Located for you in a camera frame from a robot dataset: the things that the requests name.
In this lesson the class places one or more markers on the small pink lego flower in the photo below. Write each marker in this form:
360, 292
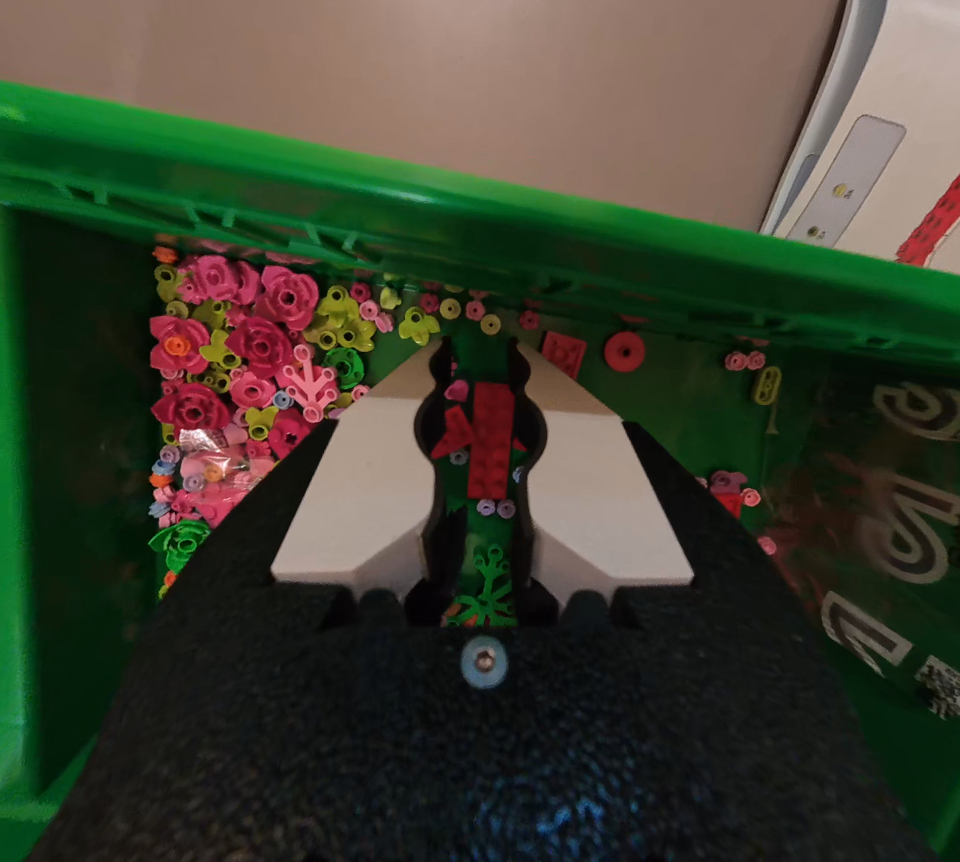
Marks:
457, 392

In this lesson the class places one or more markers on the pink lego stud pair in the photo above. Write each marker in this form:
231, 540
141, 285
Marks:
744, 361

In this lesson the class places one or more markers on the pile of lego flower pieces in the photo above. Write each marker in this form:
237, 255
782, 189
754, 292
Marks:
255, 344

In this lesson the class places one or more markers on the square red lego plate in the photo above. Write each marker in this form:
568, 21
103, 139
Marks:
564, 354

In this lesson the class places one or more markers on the clear printed plastic bag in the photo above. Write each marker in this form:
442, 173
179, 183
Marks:
900, 539

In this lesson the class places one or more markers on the round red lego piece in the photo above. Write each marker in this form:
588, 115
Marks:
624, 352

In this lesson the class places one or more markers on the green lego leaf piece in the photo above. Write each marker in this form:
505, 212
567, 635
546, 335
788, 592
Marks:
487, 588

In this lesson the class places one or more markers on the pink and red lego cluster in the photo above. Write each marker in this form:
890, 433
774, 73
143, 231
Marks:
727, 491

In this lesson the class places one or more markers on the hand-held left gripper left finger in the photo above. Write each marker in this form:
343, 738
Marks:
352, 502

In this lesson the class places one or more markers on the pink lego round stud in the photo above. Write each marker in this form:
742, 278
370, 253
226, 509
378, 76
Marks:
475, 310
766, 545
529, 320

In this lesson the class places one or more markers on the long red lego plate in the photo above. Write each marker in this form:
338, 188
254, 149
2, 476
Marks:
491, 434

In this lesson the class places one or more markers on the lime lego flower piece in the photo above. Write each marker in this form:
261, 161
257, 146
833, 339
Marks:
418, 326

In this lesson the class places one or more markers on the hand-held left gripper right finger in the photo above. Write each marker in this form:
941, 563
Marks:
607, 502

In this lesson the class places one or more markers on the green plastic bin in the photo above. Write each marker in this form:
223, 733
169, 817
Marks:
450, 209

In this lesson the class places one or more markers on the lime lego link piece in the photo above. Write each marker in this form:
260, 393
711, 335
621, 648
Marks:
766, 385

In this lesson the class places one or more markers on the purple lego stud pair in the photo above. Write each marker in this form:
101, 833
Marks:
495, 508

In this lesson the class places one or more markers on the lime lego round stud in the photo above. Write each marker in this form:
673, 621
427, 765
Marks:
450, 308
490, 323

